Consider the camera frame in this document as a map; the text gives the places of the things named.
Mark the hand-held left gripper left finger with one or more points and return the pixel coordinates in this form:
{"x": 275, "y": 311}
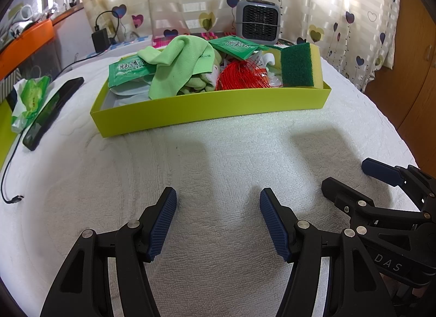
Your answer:
{"x": 163, "y": 225}

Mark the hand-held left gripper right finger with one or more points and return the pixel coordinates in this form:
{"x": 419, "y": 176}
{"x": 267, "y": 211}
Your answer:
{"x": 274, "y": 225}

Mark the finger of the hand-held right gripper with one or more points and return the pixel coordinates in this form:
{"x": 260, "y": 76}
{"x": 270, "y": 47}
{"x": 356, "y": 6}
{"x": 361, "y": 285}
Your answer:
{"x": 344, "y": 194}
{"x": 381, "y": 170}

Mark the yellow green sponge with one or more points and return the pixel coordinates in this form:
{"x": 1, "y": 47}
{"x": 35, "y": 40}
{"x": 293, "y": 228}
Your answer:
{"x": 298, "y": 64}

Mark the green patterned cloth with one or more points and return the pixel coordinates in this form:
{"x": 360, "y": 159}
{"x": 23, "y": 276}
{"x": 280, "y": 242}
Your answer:
{"x": 201, "y": 81}

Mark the red tassel knot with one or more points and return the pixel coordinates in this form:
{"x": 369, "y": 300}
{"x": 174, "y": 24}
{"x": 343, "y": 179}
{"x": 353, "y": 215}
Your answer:
{"x": 238, "y": 76}

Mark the light green cloth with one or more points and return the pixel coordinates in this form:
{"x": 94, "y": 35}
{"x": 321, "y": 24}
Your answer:
{"x": 170, "y": 68}

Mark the green tea packet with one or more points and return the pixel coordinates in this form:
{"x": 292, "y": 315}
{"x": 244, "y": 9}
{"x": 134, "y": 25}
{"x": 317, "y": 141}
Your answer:
{"x": 235, "y": 45}
{"x": 126, "y": 71}

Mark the wooden cabinet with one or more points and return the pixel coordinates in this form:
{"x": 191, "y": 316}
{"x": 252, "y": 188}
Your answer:
{"x": 415, "y": 64}

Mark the white cloth bundle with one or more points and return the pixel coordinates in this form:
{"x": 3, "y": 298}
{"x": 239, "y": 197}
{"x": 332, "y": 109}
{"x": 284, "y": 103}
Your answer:
{"x": 270, "y": 59}
{"x": 131, "y": 92}

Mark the black phone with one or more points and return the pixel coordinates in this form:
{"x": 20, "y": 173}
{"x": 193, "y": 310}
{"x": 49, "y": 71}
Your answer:
{"x": 51, "y": 112}

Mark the plaid cloth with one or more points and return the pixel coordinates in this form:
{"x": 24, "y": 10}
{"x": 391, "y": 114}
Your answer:
{"x": 161, "y": 43}

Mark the green tissue packet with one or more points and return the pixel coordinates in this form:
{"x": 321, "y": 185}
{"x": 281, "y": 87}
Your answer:
{"x": 30, "y": 98}

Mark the white power strip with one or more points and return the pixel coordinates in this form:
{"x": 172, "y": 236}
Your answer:
{"x": 136, "y": 41}

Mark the lime green box lid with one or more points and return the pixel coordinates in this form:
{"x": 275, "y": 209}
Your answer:
{"x": 5, "y": 126}

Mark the grey mini heater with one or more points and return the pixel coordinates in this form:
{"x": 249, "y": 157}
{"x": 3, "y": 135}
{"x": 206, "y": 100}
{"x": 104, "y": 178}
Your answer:
{"x": 259, "y": 20}

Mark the black charger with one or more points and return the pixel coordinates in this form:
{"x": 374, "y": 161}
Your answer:
{"x": 101, "y": 40}

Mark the orange tray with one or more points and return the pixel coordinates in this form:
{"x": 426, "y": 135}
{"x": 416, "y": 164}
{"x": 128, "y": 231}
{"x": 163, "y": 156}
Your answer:
{"x": 30, "y": 40}

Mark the heap of white packets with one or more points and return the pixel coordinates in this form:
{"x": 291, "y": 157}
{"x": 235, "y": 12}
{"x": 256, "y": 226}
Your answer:
{"x": 24, "y": 17}

